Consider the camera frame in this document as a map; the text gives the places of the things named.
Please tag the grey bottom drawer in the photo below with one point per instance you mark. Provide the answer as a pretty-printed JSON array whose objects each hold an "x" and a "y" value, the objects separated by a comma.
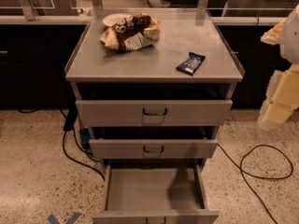
[{"x": 154, "y": 194}]

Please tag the grey drawer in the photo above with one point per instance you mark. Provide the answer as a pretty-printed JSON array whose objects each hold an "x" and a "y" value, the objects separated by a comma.
[
  {"x": 153, "y": 149},
  {"x": 154, "y": 194},
  {"x": 138, "y": 113}
]

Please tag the brown crumpled chip bag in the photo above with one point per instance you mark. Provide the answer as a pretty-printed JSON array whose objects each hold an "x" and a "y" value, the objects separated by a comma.
[{"x": 132, "y": 33}]

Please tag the dark blue snack bar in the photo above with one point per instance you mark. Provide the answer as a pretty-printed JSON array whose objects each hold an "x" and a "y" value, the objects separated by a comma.
[{"x": 191, "y": 64}]

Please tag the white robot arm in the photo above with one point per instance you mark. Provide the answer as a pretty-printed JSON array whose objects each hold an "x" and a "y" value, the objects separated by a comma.
[{"x": 286, "y": 35}]

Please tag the blue power box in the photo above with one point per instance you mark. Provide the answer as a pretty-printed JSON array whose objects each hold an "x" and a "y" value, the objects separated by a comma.
[{"x": 84, "y": 137}]

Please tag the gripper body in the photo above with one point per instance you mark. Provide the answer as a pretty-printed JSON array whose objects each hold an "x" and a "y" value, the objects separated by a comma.
[{"x": 291, "y": 41}]

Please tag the white plate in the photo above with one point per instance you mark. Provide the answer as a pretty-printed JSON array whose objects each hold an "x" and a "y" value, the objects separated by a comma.
[{"x": 111, "y": 19}]

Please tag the grey middle drawer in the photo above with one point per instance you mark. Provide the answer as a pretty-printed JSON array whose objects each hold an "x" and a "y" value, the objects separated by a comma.
[{"x": 153, "y": 149}]

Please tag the grey top drawer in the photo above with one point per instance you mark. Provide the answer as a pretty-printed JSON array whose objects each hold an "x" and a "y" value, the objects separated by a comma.
[{"x": 138, "y": 113}]

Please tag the grey metal drawer cabinet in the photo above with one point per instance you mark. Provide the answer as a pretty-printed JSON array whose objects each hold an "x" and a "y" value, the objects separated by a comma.
[{"x": 97, "y": 73}]

